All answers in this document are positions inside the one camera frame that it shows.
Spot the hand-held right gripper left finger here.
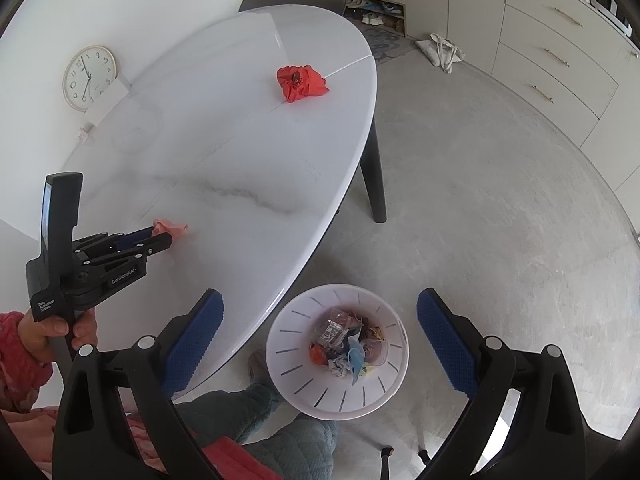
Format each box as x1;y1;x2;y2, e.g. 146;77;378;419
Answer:
52;288;224;480

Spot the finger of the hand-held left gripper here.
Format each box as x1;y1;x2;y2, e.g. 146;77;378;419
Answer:
75;226;157;257
82;234;174;273

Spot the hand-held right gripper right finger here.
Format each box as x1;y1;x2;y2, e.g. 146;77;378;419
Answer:
415;288;588;480

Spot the pink paper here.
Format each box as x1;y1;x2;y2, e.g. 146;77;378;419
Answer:
151;218;190;241

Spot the blue face mask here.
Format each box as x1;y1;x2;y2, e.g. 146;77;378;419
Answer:
345;337;372;386

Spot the white slotted trash bin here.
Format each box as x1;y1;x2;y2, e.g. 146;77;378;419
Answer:
265;284;412;421

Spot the person's left forearm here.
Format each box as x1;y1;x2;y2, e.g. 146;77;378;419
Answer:
0;310;55;413

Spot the person's left hand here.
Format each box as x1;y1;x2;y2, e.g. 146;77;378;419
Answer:
20;307;97;363

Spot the grey slipper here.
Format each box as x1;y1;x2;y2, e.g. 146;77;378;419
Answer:
247;350;274;386

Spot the pink clear plastic wrapper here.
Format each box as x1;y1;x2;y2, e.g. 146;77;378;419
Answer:
362;337;391;366

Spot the white card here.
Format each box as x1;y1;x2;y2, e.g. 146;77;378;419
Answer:
85;77;132;126

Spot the person's teal quilted leg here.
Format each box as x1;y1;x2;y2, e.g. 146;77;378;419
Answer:
175;382;338;480

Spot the dark table leg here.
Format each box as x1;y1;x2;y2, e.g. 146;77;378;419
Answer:
359;120;388;224

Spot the red crumpled paper ball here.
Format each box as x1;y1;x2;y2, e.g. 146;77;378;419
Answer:
276;64;331;106

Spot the white cloth tote bag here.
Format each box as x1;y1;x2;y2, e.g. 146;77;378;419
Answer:
416;32;468;75

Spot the grey patterned rug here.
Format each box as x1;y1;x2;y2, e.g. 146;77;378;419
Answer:
361;25;426;66

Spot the beige drawer cabinet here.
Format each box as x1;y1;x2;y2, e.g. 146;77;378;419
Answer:
490;0;640;196

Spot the white microwave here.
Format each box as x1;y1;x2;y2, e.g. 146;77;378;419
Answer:
592;0;636;36

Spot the round white wall clock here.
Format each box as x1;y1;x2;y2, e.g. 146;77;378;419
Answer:
62;45;119;112

